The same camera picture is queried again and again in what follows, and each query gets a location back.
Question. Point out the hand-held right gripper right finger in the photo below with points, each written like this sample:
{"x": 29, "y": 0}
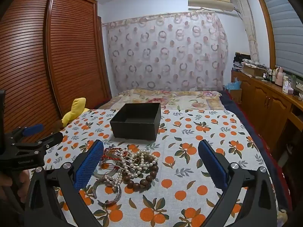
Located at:
{"x": 214, "y": 167}

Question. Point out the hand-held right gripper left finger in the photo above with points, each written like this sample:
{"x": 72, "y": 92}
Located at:
{"x": 86, "y": 167}

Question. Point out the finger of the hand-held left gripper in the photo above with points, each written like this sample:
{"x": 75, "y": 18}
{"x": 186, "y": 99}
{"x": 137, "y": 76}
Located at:
{"x": 51, "y": 139}
{"x": 33, "y": 128}

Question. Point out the silver bangle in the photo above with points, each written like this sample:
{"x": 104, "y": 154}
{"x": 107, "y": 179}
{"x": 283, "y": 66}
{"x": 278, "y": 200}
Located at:
{"x": 117, "y": 195}
{"x": 95, "y": 189}

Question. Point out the black cardboard box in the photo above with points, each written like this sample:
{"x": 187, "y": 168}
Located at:
{"x": 132, "y": 127}

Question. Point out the person's left hand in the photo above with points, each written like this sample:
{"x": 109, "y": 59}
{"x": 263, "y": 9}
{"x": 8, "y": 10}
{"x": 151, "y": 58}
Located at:
{"x": 22, "y": 184}

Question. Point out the yellow plush toy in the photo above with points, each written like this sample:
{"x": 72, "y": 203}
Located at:
{"x": 77, "y": 108}

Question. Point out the orange fruit print tablecloth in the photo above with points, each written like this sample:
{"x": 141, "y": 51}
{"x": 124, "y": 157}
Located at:
{"x": 189, "y": 127}

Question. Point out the navy blue bedsheet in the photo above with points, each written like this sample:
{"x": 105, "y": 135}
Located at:
{"x": 236, "y": 113}

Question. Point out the wooden cabinet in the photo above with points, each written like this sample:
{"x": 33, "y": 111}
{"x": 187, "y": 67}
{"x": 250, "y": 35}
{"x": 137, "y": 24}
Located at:
{"x": 260, "y": 99}

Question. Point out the blue plastic bag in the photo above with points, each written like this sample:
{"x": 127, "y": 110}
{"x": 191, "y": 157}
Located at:
{"x": 233, "y": 86}

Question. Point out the floral blanket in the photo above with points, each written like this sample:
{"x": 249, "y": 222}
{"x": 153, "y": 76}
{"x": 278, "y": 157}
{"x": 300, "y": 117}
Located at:
{"x": 165, "y": 99}

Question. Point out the wooden slatted wardrobe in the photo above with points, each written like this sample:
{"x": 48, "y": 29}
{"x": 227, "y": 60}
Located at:
{"x": 71, "y": 52}

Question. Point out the brown cardboard box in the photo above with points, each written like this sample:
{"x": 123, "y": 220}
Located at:
{"x": 253, "y": 70}

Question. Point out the tissue box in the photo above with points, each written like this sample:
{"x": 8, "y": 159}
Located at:
{"x": 287, "y": 88}

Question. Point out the stack of folded clothes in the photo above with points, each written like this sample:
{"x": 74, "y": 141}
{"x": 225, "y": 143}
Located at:
{"x": 238, "y": 60}

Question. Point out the patterned grey cloth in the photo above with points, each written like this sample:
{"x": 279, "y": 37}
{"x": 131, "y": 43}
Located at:
{"x": 254, "y": 64}

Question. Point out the pink thermos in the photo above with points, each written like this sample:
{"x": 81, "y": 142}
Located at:
{"x": 279, "y": 76}

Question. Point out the green bottle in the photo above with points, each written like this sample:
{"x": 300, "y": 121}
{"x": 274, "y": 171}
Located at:
{"x": 293, "y": 80}

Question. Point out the cream side curtain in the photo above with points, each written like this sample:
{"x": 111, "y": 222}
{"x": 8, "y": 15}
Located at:
{"x": 248, "y": 28}

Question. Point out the grey window blind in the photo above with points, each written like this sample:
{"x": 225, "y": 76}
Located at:
{"x": 284, "y": 40}

